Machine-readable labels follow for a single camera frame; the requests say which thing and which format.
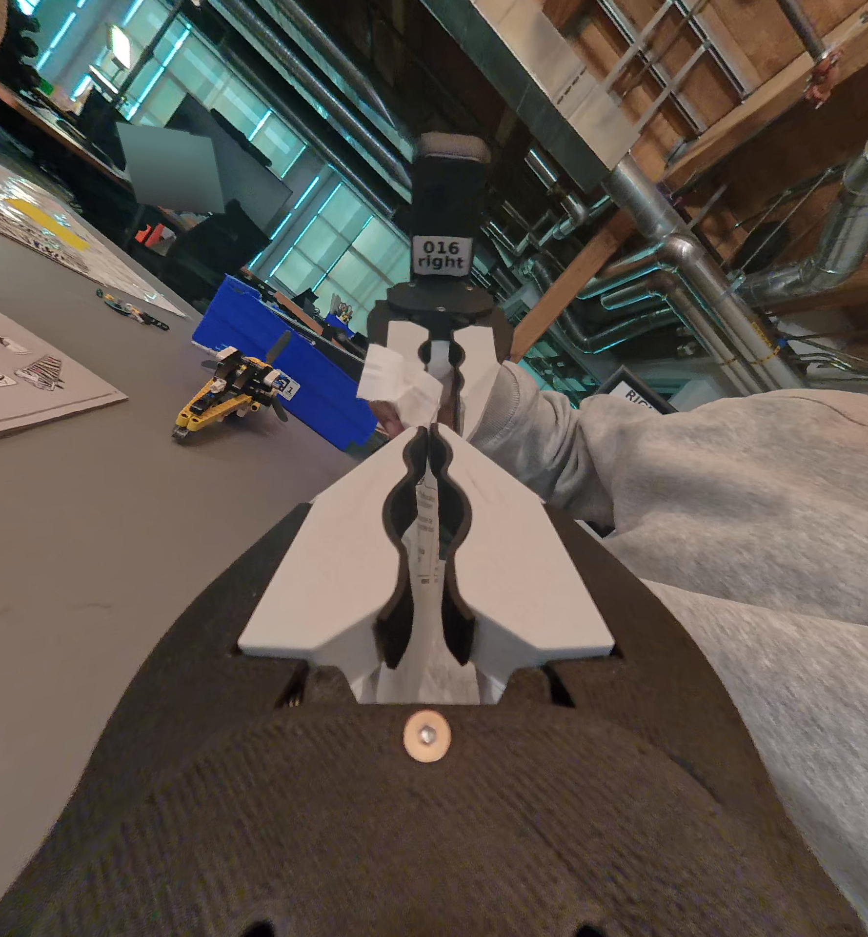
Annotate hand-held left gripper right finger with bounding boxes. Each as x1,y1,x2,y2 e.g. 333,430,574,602
434,425,618,669

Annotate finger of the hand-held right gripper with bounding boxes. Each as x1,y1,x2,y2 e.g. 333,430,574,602
386,322,435,370
440,324,504,440

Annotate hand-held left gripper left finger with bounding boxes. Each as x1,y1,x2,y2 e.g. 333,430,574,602
238,425,435,669

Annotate small white paper bag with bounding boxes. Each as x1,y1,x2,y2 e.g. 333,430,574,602
355,344,493,705

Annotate blue plastic bin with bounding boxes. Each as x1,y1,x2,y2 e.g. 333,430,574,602
192,274,380,453

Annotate yellow black toy brick helicopter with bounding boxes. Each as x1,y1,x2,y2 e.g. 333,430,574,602
172,331,292,444

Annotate person's right forearm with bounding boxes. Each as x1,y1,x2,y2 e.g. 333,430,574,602
466,362,868,634

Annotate black framed sign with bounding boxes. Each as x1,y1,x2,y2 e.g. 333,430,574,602
595,366,678,416

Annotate large black monitor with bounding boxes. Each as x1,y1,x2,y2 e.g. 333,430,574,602
159,95,293,235

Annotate silver ceiling pipes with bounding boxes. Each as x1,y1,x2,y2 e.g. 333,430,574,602
522,113,868,392

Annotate sticker sheet with yellow label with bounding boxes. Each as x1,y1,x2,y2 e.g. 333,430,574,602
0,143,189,321

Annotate person's grey hoodie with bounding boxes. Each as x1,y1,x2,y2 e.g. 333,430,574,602
602,534,868,937

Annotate open instruction booklet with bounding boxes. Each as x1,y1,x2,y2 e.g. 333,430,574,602
0,291,129,446

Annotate yellow paper card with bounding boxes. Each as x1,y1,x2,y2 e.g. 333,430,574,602
3,196,89,251

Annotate wooden support post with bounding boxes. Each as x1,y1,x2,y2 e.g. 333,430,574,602
510,212,636,361

